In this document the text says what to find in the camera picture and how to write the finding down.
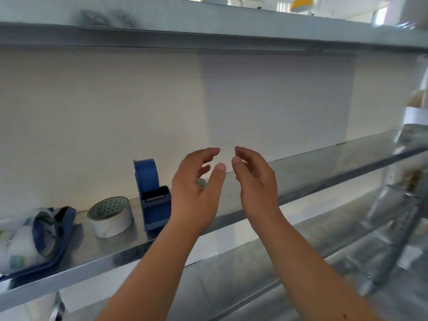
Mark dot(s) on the person's left hand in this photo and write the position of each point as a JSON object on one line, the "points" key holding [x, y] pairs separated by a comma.
{"points": [[190, 200]]}

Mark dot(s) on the person's right hand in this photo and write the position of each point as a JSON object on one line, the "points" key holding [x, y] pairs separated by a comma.
{"points": [[259, 190]]}

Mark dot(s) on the person's right thumb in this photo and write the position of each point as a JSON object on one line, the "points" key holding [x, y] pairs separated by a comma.
{"points": [[238, 168]]}

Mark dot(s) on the person's left thumb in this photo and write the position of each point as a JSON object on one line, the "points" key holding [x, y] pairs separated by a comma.
{"points": [[215, 178]]}

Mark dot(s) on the person's right forearm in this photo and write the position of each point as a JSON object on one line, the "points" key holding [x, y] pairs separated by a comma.
{"points": [[301, 270]]}

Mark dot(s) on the person's left forearm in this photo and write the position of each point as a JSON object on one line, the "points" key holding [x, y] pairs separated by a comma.
{"points": [[157, 274]]}

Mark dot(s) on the small patterned tape roll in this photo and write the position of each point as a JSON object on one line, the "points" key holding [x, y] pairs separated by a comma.
{"points": [[202, 183]]}

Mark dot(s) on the grey metal shelf board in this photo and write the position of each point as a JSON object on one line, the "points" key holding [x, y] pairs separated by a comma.
{"points": [[240, 274], [301, 170], [207, 26]]}

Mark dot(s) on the white tape roll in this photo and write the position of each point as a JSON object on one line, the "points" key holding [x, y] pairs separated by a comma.
{"points": [[112, 218]]}

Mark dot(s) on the grey metal shelf upright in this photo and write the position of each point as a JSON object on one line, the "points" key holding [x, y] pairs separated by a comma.
{"points": [[398, 237]]}

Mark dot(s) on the white and tan box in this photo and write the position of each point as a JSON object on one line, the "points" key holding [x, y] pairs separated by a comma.
{"points": [[417, 111]]}

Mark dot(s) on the plastic-wrapped blue tape dispenser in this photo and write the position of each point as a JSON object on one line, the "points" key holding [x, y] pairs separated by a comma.
{"points": [[30, 240]]}

